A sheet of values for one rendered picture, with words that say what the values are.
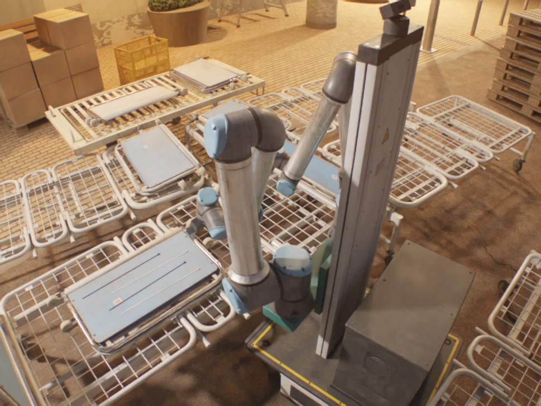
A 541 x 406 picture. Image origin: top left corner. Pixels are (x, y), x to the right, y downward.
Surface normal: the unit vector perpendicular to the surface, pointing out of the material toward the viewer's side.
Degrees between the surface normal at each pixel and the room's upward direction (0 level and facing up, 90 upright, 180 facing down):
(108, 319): 4
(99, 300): 4
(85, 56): 90
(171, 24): 101
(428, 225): 0
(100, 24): 90
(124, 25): 90
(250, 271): 80
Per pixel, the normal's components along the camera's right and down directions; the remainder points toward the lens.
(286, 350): 0.00, -0.77
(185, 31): 0.39, 0.72
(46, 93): 0.77, 0.40
